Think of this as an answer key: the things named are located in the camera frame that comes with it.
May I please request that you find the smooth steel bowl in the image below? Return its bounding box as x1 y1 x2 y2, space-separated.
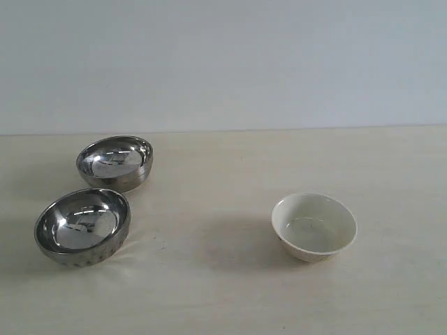
75 135 154 193

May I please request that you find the white ceramic bowl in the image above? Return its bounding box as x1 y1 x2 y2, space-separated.
270 193 358 263

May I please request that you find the dimpled steel bowl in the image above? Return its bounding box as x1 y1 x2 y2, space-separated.
34 188 131 267

